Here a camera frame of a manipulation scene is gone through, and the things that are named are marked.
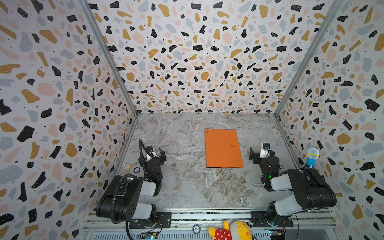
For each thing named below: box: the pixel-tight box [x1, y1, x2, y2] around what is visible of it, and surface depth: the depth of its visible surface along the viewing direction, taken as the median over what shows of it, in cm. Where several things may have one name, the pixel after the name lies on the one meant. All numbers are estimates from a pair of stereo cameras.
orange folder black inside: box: [204, 128, 244, 168], surface depth 105 cm
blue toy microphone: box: [306, 147, 320, 169], surface depth 71 cm
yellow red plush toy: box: [208, 220, 253, 240], surface depth 67 cm
